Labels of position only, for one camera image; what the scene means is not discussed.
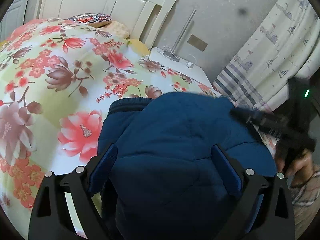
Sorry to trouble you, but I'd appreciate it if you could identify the embroidered red blue pillow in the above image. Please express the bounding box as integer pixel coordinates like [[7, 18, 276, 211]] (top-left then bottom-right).
[[68, 13, 112, 28]]

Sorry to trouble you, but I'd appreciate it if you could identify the white desk lamp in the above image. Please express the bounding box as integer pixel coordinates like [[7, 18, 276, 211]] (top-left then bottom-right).
[[162, 9, 197, 62]]

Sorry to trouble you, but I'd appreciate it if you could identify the plaid sleeve forearm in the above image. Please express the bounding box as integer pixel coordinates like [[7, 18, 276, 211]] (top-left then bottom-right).
[[289, 170, 319, 239]]

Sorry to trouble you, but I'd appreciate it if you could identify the wall socket switch panel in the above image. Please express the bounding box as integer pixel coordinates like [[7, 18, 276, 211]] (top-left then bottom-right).
[[187, 34, 208, 51]]

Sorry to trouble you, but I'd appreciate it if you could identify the cream wooden headboard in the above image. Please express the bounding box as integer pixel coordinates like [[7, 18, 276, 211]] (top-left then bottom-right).
[[34, 0, 176, 48]]

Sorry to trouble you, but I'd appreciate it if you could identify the person right hand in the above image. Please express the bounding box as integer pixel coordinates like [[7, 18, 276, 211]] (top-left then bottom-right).
[[274, 148, 315, 187]]

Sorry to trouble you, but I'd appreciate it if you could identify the white bedside table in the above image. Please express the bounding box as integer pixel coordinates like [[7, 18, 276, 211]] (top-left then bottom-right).
[[149, 47, 212, 88]]

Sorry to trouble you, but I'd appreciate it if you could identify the floral bed quilt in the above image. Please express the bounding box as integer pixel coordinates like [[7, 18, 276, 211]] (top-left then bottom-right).
[[0, 17, 278, 239]]

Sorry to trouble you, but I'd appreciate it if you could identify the navy blue puffer jacket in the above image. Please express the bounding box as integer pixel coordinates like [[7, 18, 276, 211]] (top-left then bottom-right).
[[98, 92, 277, 239]]

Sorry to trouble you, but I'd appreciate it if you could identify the striped sailboat curtain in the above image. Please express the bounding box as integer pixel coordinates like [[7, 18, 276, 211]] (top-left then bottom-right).
[[213, 0, 319, 112]]

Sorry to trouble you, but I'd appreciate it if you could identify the yellow pillow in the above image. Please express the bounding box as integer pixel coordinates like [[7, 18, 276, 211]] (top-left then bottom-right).
[[103, 21, 130, 39]]

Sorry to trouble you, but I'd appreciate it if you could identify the white charger with cable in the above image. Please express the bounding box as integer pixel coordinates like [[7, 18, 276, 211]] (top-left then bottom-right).
[[185, 54, 197, 69]]

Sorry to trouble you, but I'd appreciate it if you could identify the orange yellow blanket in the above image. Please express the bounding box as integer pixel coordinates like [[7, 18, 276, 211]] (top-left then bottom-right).
[[128, 39, 150, 57]]

